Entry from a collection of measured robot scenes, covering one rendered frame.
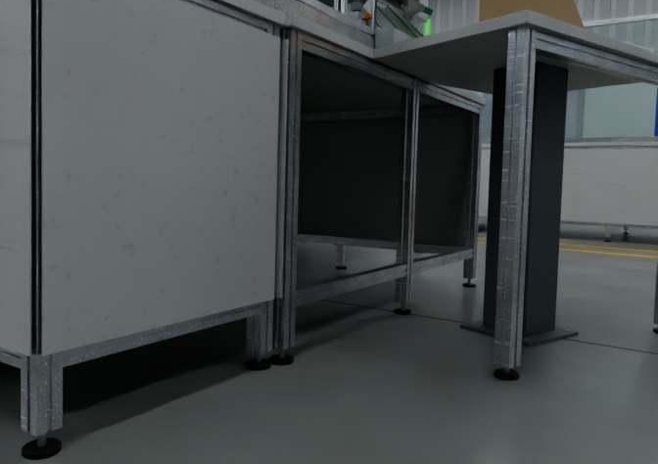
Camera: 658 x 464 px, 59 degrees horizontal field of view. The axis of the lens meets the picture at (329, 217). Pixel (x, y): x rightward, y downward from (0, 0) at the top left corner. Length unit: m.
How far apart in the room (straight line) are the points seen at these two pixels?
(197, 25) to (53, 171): 0.43
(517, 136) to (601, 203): 4.45
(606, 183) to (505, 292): 4.44
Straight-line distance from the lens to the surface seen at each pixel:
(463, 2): 11.64
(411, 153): 2.06
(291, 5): 1.62
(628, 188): 5.84
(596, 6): 10.95
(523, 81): 1.45
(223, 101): 1.28
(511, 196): 1.44
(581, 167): 5.90
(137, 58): 1.14
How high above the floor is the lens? 0.46
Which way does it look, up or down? 3 degrees down
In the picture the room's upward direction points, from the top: 2 degrees clockwise
